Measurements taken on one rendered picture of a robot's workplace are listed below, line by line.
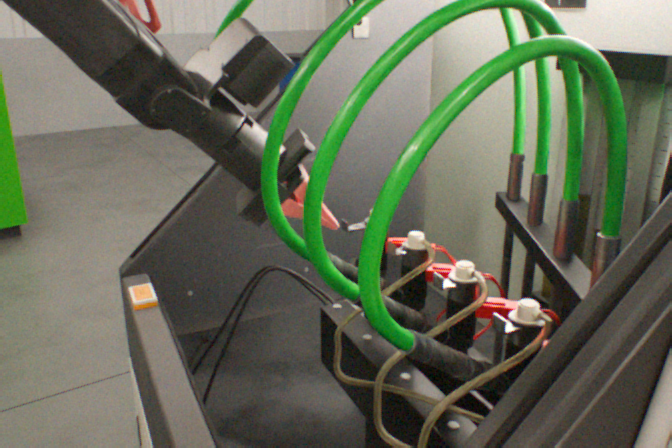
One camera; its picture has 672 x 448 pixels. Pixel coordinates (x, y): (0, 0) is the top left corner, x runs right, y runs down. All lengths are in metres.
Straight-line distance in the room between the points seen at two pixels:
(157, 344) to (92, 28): 0.41
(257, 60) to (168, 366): 0.36
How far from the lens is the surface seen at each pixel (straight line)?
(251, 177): 0.59
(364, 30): 0.96
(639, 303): 0.39
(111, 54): 0.49
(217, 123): 0.57
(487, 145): 0.93
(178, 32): 7.28
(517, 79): 0.74
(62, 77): 7.02
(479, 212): 0.97
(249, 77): 0.56
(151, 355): 0.73
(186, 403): 0.65
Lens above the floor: 1.34
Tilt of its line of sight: 18 degrees down
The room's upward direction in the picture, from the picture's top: straight up
